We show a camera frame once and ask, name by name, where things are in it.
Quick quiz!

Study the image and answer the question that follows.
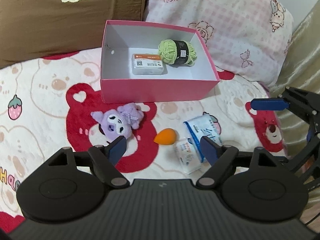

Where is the pink cardboard box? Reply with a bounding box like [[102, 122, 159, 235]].
[[100, 20, 220, 104]]

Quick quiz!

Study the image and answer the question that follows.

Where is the small white wet wipes pack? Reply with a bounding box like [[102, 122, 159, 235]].
[[174, 138, 201, 174]]

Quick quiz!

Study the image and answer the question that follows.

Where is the purple plush toy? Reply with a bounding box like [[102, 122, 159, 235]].
[[91, 103, 144, 141]]

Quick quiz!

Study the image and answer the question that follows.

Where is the orange makeup sponge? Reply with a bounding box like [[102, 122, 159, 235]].
[[153, 128, 177, 145]]

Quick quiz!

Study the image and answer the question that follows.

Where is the pink checked pillow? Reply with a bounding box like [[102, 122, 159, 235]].
[[144, 0, 293, 87]]

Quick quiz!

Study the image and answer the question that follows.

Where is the bear print blanket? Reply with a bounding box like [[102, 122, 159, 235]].
[[1, 49, 286, 232]]

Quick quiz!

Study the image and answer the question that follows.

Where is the clear plastic floss pick box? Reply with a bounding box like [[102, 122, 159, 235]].
[[132, 54, 165, 75]]

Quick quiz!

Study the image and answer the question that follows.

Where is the beige headboard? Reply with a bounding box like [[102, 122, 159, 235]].
[[269, 1, 319, 156]]

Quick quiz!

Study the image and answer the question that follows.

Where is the brown pillow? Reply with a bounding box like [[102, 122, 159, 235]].
[[1, 0, 146, 68]]

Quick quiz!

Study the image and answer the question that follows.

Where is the green yarn ball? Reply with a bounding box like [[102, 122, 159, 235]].
[[158, 40, 197, 66]]

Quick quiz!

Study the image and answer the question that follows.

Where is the blue white tissue pack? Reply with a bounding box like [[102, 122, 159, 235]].
[[184, 112, 222, 163]]

